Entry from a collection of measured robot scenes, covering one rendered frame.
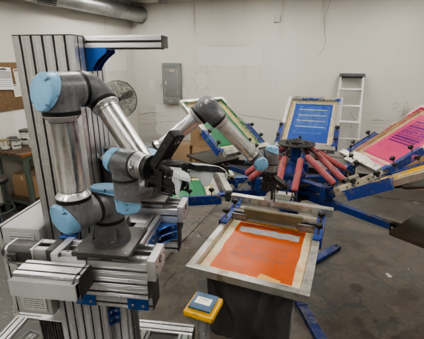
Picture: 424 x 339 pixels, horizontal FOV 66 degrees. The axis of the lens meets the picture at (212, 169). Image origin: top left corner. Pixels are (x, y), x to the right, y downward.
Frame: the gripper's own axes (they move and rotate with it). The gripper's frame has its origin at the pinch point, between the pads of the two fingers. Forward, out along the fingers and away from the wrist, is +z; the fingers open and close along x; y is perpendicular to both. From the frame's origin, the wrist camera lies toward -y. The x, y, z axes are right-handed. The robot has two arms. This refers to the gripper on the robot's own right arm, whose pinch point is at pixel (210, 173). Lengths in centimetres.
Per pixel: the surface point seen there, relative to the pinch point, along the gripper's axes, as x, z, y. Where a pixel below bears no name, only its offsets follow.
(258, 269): -76, -16, 62
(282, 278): -76, -4, 62
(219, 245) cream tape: -85, -44, 61
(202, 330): -41, -24, 80
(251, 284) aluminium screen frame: -61, -12, 62
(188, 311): -35, -27, 68
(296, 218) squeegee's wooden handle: -120, -14, 47
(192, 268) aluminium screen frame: -55, -41, 62
